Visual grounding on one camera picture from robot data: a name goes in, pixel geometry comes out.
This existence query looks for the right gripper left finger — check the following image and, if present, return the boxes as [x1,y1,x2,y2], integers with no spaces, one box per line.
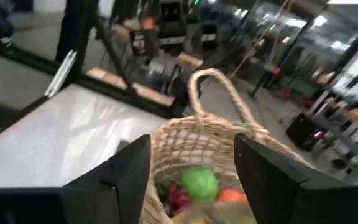
[0,134,152,224]

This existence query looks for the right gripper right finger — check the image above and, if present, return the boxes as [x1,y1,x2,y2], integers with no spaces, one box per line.
[233,133,358,224]

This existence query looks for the orange fruit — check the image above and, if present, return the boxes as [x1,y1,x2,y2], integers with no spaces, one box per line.
[218,189,247,203]

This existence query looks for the long purple grape bunch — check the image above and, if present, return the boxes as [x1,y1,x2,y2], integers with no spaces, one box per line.
[163,183,194,217]

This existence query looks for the yellow lemon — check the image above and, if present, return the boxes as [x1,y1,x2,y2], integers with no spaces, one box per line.
[171,213,204,224]

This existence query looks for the green pear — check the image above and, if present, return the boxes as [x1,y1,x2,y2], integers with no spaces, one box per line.
[180,166,219,202]

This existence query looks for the woven wicker basket with handles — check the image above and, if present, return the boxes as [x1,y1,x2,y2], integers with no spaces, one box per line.
[138,68,316,224]

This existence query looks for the white metal strip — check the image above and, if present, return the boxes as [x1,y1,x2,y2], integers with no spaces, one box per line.
[44,49,78,98]

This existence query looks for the black metal rig frame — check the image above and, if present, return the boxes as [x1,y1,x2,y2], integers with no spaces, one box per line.
[0,0,204,119]

